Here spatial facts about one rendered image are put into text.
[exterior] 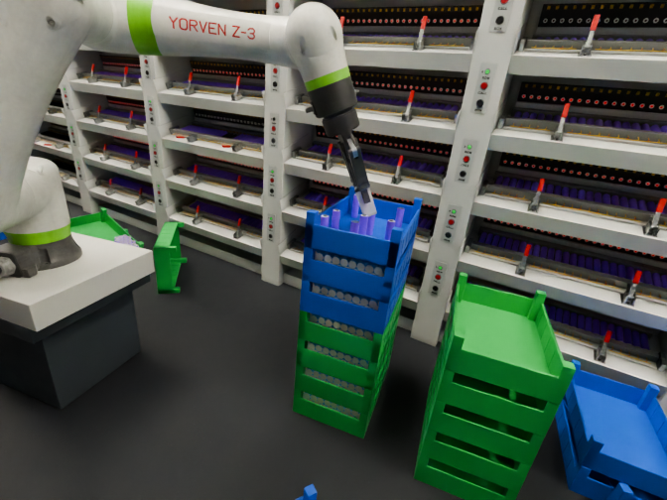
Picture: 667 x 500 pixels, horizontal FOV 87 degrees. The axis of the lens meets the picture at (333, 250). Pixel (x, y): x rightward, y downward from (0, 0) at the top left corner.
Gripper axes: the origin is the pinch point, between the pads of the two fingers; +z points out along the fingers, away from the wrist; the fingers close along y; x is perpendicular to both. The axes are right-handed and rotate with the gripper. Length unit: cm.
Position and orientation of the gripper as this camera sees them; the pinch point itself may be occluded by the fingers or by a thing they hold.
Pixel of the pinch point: (365, 200)
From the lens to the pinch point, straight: 83.2
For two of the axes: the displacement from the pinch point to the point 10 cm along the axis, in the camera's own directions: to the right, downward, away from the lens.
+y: 1.6, 4.0, -9.0
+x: 9.3, -3.6, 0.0
